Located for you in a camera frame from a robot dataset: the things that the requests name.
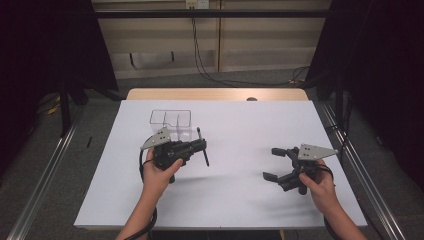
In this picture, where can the black curtain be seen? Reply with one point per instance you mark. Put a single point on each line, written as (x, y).
(40, 50)
(383, 66)

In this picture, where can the black stand post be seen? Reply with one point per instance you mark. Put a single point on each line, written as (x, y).
(65, 110)

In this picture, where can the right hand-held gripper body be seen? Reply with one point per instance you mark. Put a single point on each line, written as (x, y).
(310, 156)

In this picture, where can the white table board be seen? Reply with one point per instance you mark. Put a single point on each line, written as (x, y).
(233, 200)

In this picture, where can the black horizontal frame bar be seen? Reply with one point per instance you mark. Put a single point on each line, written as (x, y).
(213, 13)

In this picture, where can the clear plastic organizer box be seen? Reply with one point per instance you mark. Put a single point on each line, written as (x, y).
(173, 121)

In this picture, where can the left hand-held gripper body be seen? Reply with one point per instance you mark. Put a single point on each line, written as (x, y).
(166, 153)

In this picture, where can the small black floor stick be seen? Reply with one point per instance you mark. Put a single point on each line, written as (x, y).
(89, 142)

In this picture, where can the person's right hand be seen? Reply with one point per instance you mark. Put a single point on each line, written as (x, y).
(320, 190)

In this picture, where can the white wall outlet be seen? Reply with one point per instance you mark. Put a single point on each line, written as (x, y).
(197, 3)

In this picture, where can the black pen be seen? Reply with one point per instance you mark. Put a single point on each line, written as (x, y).
(202, 146)

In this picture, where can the person's left hand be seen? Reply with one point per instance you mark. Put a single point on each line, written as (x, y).
(160, 180)

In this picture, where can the aluminium floor rail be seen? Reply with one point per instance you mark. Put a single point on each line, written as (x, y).
(43, 180)
(366, 180)

